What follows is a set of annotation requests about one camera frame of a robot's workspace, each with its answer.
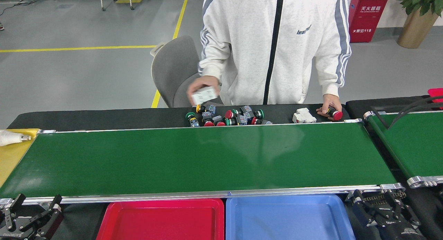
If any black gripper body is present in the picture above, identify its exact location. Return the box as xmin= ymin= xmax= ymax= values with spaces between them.
xmin=0 ymin=230 xmax=40 ymax=240
xmin=369 ymin=221 xmax=428 ymax=240

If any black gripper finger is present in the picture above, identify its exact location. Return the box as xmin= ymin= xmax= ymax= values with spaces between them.
xmin=381 ymin=190 xmax=414 ymax=222
xmin=0 ymin=194 xmax=27 ymax=232
xmin=345 ymin=190 xmax=379 ymax=228
xmin=18 ymin=194 xmax=64 ymax=239

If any white circuit breaker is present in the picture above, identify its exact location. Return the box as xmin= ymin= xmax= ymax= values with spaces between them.
xmin=292 ymin=108 xmax=317 ymax=124
xmin=191 ymin=87 xmax=219 ymax=106

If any yellow plastic tray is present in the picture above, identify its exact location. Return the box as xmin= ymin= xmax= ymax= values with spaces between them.
xmin=0 ymin=128 xmax=41 ymax=188

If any short green conveyor belt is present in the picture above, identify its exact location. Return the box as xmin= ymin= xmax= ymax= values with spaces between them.
xmin=363 ymin=110 xmax=443 ymax=188

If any blue plastic tray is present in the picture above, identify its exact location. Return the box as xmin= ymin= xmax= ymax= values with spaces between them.
xmin=226 ymin=194 xmax=356 ymax=240

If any red plastic tray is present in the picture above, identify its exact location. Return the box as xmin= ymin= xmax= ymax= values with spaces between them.
xmin=96 ymin=198 xmax=225 ymax=240

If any long green conveyor belt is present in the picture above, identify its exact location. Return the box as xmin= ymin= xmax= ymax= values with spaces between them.
xmin=0 ymin=119 xmax=406 ymax=206

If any person's left hand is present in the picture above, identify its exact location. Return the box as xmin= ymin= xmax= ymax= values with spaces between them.
xmin=316 ymin=94 xmax=343 ymax=121

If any person's right hand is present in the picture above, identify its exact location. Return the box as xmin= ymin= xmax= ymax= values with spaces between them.
xmin=187 ymin=76 xmax=221 ymax=106

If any white light bulb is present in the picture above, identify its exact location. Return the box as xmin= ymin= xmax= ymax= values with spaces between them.
xmin=0 ymin=130 xmax=31 ymax=147

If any black guide bar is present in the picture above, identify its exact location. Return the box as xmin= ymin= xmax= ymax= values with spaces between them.
xmin=370 ymin=106 xmax=391 ymax=130

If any red plastic bin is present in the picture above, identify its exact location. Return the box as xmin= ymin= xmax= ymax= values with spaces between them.
xmin=428 ymin=88 xmax=443 ymax=104

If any potted green plant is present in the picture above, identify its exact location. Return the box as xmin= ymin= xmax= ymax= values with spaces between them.
xmin=396 ymin=0 xmax=443 ymax=49

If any person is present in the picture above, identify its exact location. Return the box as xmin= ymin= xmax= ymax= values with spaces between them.
xmin=198 ymin=0 xmax=352 ymax=106

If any red fire extinguisher box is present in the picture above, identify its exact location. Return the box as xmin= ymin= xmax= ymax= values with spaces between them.
xmin=348 ymin=0 xmax=390 ymax=43

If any grey office chair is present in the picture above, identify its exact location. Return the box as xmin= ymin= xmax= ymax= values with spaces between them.
xmin=150 ymin=35 xmax=225 ymax=108

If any conveyor drive chain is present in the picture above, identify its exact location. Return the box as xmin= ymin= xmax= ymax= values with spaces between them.
xmin=363 ymin=193 xmax=406 ymax=203

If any black cable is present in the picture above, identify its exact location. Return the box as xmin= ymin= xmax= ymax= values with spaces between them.
xmin=388 ymin=101 xmax=443 ymax=130
xmin=395 ymin=95 xmax=443 ymax=112

